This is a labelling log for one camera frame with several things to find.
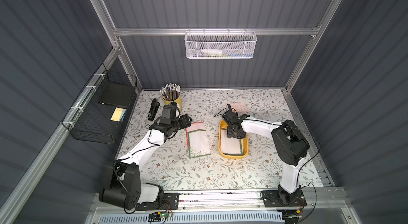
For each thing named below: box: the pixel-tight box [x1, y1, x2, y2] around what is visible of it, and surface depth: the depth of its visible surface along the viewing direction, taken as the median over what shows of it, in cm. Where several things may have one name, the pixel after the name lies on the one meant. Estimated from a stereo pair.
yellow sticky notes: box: [110, 107, 127, 123], surface depth 77 cm
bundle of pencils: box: [159, 82, 181, 101], surface depth 99 cm
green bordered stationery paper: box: [187, 129, 211, 159], surface depth 95 cm
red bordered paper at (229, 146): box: [221, 127, 243, 156], surface depth 93 cm
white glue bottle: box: [199, 48, 223, 57], surface depth 93 cm
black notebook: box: [98, 81, 136, 109], surface depth 84 cm
